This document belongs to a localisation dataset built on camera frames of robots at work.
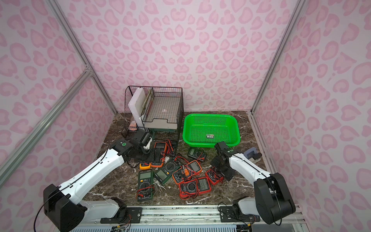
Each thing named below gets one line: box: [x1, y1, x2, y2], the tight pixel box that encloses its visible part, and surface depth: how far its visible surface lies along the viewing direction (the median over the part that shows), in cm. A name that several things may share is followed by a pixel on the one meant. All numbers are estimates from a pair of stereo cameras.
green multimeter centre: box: [154, 159, 183, 185], surface depth 88 cm
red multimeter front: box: [178, 176, 212, 200], surface depth 79 cm
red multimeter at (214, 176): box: [205, 166, 224, 186], surface depth 84 cm
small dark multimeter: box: [187, 147, 206, 162], surface depth 93 cm
